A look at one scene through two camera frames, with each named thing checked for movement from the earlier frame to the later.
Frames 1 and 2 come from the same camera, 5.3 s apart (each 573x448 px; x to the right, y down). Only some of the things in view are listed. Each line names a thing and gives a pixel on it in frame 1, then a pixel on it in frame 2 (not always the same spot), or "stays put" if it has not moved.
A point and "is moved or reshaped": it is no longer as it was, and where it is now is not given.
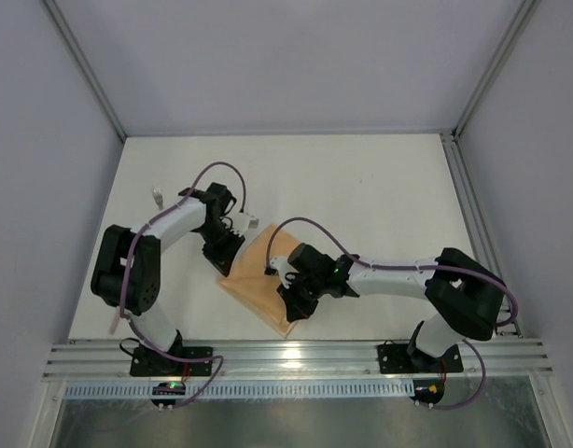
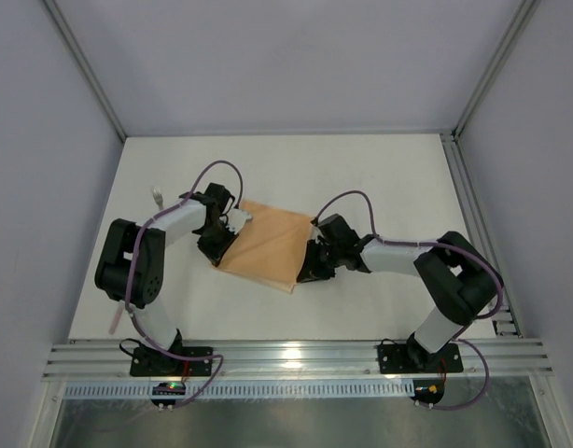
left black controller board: [167, 388] stays put
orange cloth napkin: [252, 288] is moved or reshaped
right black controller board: [428, 391] stays put
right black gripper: [293, 295] → [315, 261]
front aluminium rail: [482, 359] stays put
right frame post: [522, 22] stays put
